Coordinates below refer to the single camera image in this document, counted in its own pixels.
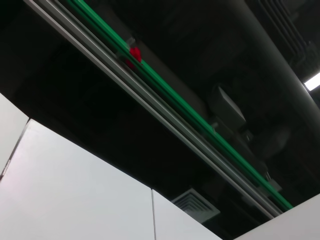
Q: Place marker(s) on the dark ceiling pipe bundle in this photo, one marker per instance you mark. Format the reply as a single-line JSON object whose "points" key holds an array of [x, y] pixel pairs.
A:
{"points": [[287, 27]]}

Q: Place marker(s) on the red tag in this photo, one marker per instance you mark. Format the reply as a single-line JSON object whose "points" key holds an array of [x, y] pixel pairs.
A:
{"points": [[135, 53]]}

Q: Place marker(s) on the large grey ceiling duct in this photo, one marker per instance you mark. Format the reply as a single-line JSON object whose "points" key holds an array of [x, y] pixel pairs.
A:
{"points": [[275, 55]]}

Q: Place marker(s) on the white ceiling vent grille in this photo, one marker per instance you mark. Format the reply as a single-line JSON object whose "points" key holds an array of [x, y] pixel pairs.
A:
{"points": [[196, 205]]}

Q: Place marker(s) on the ceiling light panel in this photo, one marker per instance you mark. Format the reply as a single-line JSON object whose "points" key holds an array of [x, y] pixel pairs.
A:
{"points": [[312, 82]]}

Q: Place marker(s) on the grey ceiling box unit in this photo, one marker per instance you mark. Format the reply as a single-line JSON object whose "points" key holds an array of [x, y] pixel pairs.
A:
{"points": [[228, 107]]}

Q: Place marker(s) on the green ceiling rail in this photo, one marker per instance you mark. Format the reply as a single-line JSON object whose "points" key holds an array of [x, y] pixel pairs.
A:
{"points": [[175, 98]]}

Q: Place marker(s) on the grey aluminium ceiling rail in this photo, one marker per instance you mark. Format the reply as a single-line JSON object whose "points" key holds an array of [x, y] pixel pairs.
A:
{"points": [[140, 93]]}

